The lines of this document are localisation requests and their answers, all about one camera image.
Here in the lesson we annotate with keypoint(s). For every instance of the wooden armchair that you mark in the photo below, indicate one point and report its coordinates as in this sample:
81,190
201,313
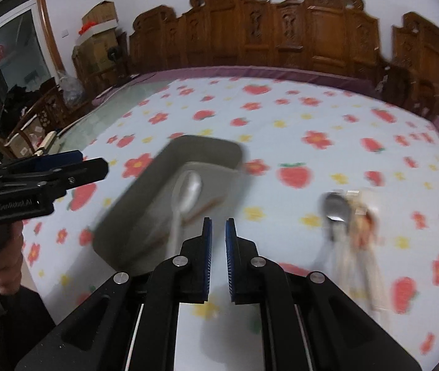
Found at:
51,110

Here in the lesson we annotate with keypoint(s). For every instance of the wood framed glass door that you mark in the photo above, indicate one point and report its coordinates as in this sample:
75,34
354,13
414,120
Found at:
14,27

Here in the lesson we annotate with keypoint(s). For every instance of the clear plastic bag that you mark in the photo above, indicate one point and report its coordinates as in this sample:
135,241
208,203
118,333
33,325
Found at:
72,89

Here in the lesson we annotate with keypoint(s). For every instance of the wooden chopsticks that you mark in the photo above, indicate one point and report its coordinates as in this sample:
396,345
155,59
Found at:
208,206

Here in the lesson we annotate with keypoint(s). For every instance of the person's left forearm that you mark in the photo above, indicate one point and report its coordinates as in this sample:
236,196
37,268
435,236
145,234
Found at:
11,328

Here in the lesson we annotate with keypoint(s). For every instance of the metal spoon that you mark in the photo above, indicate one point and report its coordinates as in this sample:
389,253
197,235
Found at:
337,206

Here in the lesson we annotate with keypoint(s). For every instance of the black fan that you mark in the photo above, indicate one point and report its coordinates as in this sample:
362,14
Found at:
113,56

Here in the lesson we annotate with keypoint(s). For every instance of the grey metal tray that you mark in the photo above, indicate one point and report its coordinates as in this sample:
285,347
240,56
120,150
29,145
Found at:
134,216

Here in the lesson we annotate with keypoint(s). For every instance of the metal fork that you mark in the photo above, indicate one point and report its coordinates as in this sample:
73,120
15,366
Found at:
374,286

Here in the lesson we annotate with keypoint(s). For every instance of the dark wooden chair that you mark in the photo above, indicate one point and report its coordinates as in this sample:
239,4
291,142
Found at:
401,85

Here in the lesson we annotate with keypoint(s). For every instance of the stack of cardboard boxes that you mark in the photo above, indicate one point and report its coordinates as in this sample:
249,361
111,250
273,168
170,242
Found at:
92,60

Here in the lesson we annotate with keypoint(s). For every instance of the white ceramic spoon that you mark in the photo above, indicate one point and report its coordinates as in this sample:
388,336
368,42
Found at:
188,192

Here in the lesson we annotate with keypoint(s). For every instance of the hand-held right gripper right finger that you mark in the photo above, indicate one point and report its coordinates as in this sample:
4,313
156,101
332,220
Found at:
230,262

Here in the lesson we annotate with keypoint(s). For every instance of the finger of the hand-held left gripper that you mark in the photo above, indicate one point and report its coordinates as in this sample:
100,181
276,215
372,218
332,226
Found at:
84,174
55,159

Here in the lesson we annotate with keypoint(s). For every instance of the brown cardboard box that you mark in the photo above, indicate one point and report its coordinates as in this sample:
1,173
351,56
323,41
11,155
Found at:
101,13

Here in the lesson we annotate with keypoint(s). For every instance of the strawberry flower printed tablecloth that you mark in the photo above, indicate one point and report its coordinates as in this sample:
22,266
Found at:
281,131

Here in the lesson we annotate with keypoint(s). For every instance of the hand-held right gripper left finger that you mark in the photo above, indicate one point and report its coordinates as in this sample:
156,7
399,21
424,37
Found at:
206,262

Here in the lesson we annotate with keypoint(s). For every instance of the white box with red items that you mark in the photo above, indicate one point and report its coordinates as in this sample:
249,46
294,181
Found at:
96,33

